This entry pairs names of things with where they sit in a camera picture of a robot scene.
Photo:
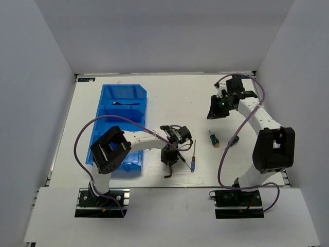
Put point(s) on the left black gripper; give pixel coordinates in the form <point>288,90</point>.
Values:
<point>174,158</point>

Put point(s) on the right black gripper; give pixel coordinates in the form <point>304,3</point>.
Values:
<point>214,112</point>

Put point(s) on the brown hex key front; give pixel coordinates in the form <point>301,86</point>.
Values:
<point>170,172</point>

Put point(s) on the brown hex key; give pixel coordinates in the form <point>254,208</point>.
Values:
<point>132,104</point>
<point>117,103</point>
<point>170,172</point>

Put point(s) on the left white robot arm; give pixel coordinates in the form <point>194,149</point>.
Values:
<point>111,149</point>

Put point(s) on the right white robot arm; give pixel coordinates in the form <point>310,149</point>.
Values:
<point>274,149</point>

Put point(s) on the black green precision screwdriver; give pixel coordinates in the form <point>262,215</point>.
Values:
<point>181,157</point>

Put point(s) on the green orange stubby screwdriver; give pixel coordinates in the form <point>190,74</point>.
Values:
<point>214,140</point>

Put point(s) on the green stubby phillips screwdriver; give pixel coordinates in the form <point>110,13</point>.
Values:
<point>233,142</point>

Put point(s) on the blue plastic compartment bin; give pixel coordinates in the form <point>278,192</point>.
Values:
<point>129,93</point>

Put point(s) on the left table logo sticker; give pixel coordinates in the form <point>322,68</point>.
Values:
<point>86,79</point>

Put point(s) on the blue handle red screwdriver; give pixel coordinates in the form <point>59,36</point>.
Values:
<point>193,160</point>

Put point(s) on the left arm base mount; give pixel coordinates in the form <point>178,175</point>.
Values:
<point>91,206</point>

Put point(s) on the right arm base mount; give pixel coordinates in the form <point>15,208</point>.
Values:
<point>237,204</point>

